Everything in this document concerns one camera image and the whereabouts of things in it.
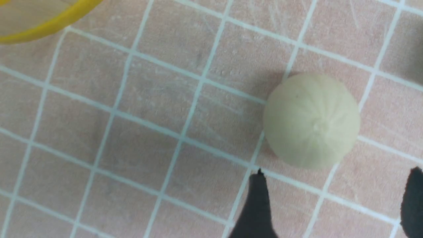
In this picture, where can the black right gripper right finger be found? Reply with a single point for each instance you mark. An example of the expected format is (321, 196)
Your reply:
(411, 212)

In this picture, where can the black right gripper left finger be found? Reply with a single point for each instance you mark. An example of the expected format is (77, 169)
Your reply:
(255, 220)

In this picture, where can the white steamed bun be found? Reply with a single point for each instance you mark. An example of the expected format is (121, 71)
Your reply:
(311, 121)

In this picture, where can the bamboo steamer tray yellow rims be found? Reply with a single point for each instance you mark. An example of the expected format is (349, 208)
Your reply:
(27, 20)

